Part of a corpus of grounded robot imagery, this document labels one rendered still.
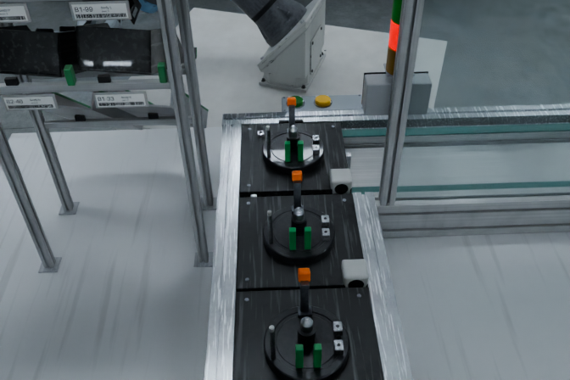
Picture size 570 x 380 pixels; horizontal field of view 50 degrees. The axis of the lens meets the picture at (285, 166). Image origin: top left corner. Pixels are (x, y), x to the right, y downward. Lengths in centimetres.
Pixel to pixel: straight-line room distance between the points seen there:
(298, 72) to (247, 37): 37
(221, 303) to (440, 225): 51
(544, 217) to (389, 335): 50
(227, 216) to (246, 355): 34
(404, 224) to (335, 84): 63
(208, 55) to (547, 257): 117
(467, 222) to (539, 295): 20
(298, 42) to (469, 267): 77
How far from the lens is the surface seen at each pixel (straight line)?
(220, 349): 107
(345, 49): 200
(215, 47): 203
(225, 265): 118
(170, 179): 152
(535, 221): 143
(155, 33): 107
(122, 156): 161
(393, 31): 108
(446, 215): 134
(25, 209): 128
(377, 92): 114
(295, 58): 174
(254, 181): 132
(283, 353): 102
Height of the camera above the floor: 185
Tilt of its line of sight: 41 degrees down
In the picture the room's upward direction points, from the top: 1 degrees counter-clockwise
